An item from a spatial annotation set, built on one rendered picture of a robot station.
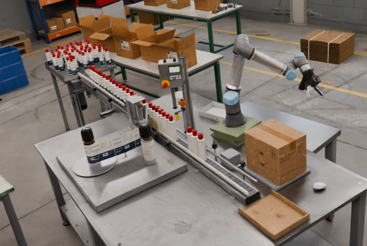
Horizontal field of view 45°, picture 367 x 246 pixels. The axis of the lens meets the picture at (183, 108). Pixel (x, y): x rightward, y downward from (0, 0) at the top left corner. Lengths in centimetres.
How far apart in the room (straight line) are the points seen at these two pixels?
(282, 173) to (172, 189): 70
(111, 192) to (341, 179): 143
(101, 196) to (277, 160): 111
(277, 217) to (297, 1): 668
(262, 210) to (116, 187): 94
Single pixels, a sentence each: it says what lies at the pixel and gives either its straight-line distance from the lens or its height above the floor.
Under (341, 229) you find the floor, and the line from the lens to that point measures 379.
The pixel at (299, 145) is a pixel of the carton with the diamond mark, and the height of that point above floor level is 106.
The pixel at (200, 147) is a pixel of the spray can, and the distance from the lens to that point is 293.
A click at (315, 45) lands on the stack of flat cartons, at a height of 25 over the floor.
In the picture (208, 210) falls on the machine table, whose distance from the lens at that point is 266.
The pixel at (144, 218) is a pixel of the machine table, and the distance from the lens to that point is 268.
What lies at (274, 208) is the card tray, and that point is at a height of 83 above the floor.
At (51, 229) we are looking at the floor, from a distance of 421.
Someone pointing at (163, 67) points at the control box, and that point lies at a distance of 309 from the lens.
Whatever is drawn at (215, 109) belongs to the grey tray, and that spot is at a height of 83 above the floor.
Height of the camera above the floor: 251
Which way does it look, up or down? 26 degrees down
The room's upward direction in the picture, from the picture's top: 8 degrees counter-clockwise
